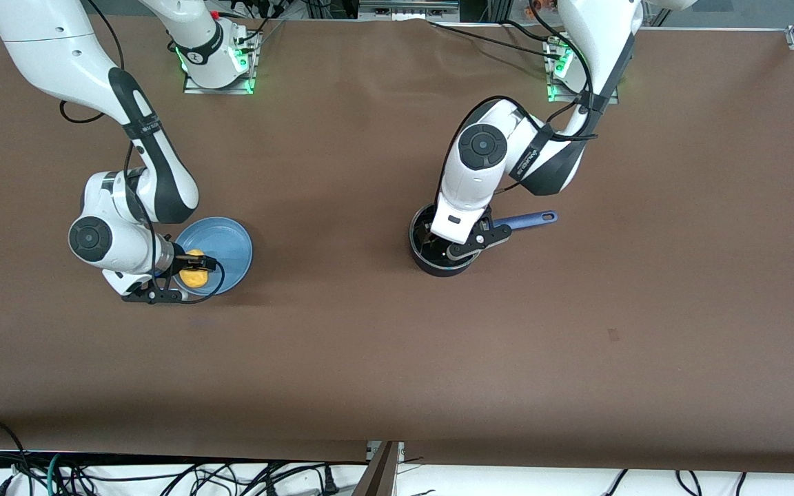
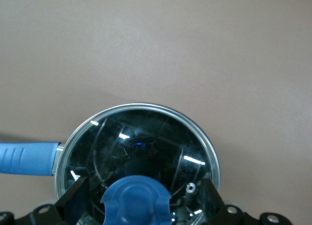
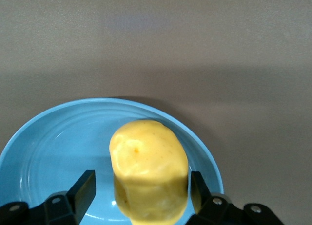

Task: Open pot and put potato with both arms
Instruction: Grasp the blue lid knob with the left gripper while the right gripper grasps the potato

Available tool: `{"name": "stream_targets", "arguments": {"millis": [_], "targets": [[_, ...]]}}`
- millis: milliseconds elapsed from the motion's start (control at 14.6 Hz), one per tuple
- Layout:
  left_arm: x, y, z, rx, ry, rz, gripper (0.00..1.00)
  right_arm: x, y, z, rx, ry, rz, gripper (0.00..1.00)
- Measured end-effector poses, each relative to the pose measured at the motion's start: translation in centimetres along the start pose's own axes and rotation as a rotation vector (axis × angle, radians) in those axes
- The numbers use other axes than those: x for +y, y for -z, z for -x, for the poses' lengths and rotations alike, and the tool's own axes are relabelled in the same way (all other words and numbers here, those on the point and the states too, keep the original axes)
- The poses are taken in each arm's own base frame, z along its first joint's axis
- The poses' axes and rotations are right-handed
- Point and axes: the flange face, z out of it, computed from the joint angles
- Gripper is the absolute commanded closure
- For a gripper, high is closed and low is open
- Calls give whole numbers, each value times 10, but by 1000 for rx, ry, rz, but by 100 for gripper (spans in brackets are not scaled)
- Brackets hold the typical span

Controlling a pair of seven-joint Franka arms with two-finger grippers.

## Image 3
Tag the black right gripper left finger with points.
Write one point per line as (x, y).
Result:
(83, 193)

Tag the brown table cover sheet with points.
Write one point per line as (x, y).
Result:
(170, 52)

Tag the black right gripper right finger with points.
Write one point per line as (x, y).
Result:
(198, 193)

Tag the light blue plate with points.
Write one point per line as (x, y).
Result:
(53, 149)

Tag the yellow potato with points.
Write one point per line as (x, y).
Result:
(148, 166)

